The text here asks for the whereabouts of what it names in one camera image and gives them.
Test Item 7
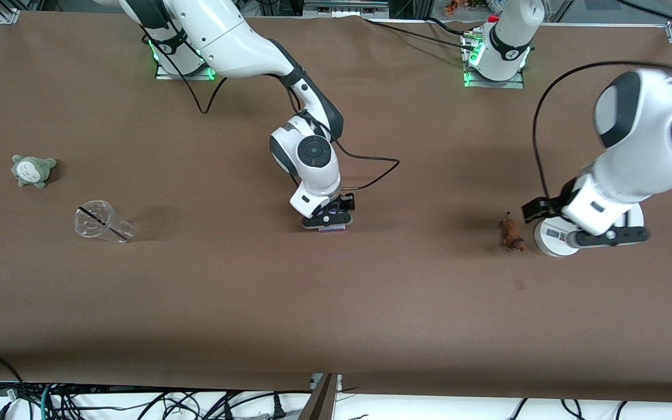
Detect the grey totoro plush toy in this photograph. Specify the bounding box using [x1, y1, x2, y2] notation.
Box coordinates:
[11, 155, 58, 189]

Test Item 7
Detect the brown table cover sheet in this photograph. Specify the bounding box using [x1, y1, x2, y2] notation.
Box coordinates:
[0, 10, 672, 403]

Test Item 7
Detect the brown lion statue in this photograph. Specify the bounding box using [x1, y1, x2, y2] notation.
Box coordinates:
[498, 212, 527, 253]

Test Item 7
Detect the short black base cable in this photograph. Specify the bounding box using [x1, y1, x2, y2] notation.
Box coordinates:
[425, 17, 468, 36]

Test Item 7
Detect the aluminium profile post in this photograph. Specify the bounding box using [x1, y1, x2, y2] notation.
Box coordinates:
[297, 373, 343, 420]

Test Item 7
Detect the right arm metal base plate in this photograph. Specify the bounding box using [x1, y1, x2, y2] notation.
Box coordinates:
[154, 35, 218, 81]

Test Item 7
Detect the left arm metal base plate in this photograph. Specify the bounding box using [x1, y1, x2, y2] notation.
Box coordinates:
[463, 29, 525, 90]

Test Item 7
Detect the long black base cable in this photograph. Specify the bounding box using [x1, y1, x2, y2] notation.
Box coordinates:
[361, 17, 474, 50]

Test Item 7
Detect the silver metal rail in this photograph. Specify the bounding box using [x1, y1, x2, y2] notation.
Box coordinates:
[303, 0, 390, 19]

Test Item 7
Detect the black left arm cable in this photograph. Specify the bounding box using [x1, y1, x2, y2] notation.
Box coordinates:
[533, 58, 672, 205]

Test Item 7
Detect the black drinking straw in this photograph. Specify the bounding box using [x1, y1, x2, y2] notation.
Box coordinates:
[78, 205, 129, 241]

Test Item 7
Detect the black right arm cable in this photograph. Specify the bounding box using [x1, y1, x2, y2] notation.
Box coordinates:
[141, 23, 401, 193]

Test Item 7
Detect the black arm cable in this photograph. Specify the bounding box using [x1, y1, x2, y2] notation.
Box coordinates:
[533, 58, 672, 205]
[141, 23, 401, 193]

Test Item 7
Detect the white round phone stand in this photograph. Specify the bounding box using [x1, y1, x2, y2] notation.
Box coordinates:
[533, 201, 645, 258]

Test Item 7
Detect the clear plastic cup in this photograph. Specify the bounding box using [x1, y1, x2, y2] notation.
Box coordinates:
[73, 199, 135, 243]

